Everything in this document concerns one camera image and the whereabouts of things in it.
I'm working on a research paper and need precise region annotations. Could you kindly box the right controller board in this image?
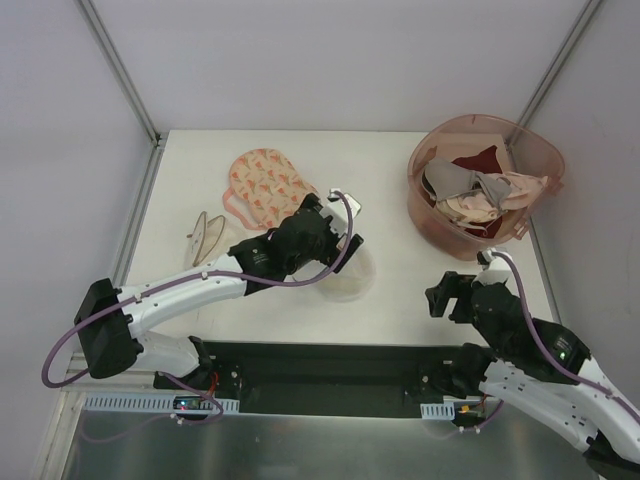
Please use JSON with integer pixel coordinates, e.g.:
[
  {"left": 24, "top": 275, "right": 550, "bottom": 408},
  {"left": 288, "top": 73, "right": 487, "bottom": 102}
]
[{"left": 419, "top": 400, "right": 486, "bottom": 421}]

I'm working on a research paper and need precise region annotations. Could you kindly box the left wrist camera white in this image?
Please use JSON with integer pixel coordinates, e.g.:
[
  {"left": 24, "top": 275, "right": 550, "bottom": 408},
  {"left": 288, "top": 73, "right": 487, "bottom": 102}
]
[{"left": 320, "top": 188, "right": 362, "bottom": 237}]

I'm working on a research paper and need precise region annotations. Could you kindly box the pink bra in tub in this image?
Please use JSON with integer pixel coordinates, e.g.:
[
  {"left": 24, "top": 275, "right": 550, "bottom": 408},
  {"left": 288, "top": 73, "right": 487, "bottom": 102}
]
[{"left": 435, "top": 172, "right": 550, "bottom": 224}]

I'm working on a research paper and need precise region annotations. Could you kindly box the left controller board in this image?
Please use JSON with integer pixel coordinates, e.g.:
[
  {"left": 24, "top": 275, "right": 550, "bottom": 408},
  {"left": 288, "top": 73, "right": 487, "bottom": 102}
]
[{"left": 84, "top": 392, "right": 220, "bottom": 415}]

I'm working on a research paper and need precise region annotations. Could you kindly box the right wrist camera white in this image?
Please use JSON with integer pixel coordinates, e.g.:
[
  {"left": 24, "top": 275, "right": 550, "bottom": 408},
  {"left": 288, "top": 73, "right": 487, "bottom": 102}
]
[{"left": 475, "top": 247, "right": 513, "bottom": 286}]

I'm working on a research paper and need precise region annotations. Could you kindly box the small beige mesh bag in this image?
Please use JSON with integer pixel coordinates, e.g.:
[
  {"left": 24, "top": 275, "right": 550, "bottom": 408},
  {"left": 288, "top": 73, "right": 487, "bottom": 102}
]
[{"left": 184, "top": 211, "right": 235, "bottom": 269}]

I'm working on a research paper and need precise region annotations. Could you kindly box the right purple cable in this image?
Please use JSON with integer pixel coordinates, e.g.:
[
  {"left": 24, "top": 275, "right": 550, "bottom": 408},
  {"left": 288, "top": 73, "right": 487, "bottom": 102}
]
[{"left": 444, "top": 249, "right": 640, "bottom": 436}]

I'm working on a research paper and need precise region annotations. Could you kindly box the aluminium front rail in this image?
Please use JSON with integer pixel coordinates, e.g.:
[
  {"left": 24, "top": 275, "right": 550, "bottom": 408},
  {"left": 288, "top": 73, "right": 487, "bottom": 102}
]
[{"left": 64, "top": 352, "right": 99, "bottom": 388}]

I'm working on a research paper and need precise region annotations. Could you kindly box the left aluminium frame post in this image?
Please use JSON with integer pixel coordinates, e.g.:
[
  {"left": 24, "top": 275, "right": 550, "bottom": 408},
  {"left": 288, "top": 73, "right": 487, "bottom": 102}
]
[{"left": 74, "top": 0, "right": 162, "bottom": 147}]

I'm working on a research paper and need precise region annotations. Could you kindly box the right aluminium frame post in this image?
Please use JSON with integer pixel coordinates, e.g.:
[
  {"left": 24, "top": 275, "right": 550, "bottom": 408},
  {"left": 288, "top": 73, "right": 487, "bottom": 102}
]
[{"left": 516, "top": 0, "right": 607, "bottom": 128}]

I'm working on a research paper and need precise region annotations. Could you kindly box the floral pink laundry pouch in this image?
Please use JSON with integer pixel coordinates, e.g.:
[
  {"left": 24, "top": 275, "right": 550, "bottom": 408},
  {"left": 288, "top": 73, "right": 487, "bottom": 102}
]
[{"left": 222, "top": 148, "right": 318, "bottom": 231}]

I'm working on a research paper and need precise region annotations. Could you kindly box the dark red garment in tub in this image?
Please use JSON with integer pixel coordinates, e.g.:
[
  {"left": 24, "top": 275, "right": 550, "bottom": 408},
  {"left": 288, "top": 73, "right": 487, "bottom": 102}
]
[{"left": 453, "top": 145, "right": 503, "bottom": 174}]

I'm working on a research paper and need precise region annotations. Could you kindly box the grey bra in tub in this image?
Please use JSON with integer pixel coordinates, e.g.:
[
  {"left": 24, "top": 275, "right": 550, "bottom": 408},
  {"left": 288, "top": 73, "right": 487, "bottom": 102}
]
[{"left": 421, "top": 158, "right": 512, "bottom": 208}]

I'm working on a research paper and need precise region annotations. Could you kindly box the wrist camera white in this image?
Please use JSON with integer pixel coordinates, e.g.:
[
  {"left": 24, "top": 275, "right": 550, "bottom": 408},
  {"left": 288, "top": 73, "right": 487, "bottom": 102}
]
[
  {"left": 475, "top": 247, "right": 513, "bottom": 286},
  {"left": 320, "top": 188, "right": 362, "bottom": 237}
]

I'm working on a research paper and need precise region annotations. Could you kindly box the pink translucent plastic tub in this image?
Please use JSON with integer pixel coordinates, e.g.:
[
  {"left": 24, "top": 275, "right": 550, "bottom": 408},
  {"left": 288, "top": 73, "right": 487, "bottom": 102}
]
[{"left": 407, "top": 114, "right": 565, "bottom": 260}]

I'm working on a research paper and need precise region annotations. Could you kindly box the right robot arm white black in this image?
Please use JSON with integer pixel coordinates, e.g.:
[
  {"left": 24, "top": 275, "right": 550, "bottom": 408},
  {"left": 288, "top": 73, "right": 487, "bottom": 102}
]
[{"left": 425, "top": 271, "right": 639, "bottom": 479}]

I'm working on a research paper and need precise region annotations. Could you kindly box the white mesh laundry bag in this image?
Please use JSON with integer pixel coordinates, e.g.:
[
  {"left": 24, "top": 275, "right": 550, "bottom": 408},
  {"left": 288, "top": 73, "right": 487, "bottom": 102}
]
[{"left": 309, "top": 245, "right": 376, "bottom": 302}]

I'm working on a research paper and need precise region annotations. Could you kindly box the controller board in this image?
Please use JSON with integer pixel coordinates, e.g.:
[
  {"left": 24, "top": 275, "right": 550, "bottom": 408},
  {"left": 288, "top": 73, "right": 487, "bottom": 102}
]
[
  {"left": 419, "top": 400, "right": 486, "bottom": 421},
  {"left": 84, "top": 392, "right": 220, "bottom": 415}
]

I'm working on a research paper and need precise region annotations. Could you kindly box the aluminium frame post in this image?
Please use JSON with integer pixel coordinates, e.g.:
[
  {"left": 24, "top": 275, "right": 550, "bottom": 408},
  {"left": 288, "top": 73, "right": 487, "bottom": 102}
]
[
  {"left": 516, "top": 0, "right": 607, "bottom": 128},
  {"left": 74, "top": 0, "right": 162, "bottom": 147}
]

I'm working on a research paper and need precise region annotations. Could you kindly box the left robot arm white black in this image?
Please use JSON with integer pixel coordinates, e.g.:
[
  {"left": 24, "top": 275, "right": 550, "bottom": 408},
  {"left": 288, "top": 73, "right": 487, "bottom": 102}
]
[{"left": 74, "top": 189, "right": 363, "bottom": 389}]

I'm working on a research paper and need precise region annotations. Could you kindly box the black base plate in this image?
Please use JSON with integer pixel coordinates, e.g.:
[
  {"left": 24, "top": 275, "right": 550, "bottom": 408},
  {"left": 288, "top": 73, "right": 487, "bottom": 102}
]
[{"left": 184, "top": 341, "right": 494, "bottom": 419}]

